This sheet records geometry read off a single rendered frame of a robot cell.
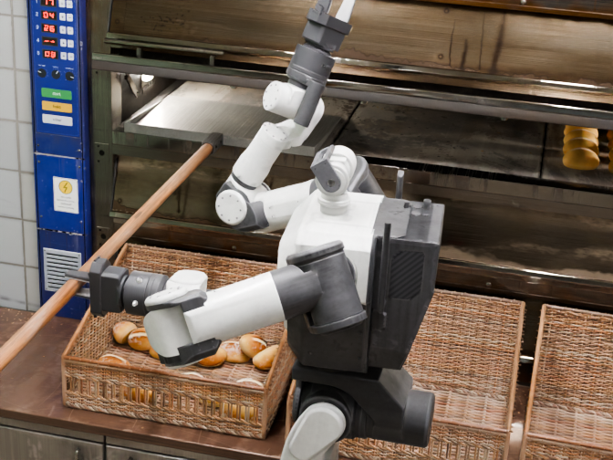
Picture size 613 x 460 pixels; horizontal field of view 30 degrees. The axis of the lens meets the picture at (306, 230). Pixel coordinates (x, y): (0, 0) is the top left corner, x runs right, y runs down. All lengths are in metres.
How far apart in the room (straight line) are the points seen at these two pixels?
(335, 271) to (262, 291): 0.13
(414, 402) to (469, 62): 1.01
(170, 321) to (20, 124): 1.50
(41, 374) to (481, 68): 1.44
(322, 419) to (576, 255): 1.08
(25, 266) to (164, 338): 1.60
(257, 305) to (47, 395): 1.29
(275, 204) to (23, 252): 1.27
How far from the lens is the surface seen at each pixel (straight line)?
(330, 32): 2.41
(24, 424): 3.13
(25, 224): 3.51
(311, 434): 2.33
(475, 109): 2.86
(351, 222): 2.15
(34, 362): 3.31
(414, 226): 2.16
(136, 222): 2.61
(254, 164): 2.48
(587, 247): 3.13
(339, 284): 1.97
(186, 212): 3.27
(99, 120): 3.29
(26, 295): 3.61
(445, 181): 3.08
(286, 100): 2.40
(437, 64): 2.97
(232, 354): 3.24
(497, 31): 2.97
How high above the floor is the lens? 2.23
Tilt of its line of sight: 23 degrees down
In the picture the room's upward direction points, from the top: 3 degrees clockwise
